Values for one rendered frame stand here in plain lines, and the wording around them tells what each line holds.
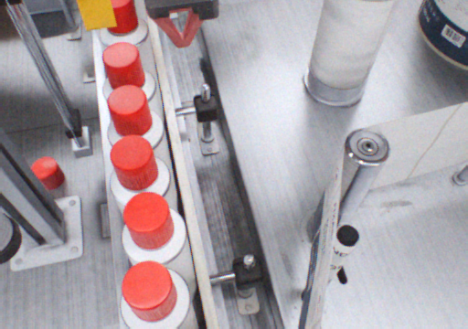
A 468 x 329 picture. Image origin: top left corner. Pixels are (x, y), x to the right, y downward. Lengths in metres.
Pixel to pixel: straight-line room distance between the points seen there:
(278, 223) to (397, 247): 0.14
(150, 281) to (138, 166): 0.09
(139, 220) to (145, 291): 0.05
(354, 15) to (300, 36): 0.21
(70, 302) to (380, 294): 0.36
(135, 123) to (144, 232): 0.10
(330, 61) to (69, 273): 0.42
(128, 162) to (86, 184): 0.30
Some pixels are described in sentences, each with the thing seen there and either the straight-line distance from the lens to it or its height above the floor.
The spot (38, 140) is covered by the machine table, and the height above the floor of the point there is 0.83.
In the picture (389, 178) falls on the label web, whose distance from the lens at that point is 0.54.
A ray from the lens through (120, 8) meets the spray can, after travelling 0.47.
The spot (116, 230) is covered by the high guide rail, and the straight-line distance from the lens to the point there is 0.46.
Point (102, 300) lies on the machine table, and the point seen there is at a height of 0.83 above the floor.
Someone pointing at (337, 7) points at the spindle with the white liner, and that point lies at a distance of 0.54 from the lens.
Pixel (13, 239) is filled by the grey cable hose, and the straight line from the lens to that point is 0.34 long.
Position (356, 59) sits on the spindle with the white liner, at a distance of 0.58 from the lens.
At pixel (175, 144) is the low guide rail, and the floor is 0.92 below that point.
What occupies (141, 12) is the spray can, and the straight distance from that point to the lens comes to 0.61.
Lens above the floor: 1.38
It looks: 58 degrees down
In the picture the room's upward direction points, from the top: 3 degrees clockwise
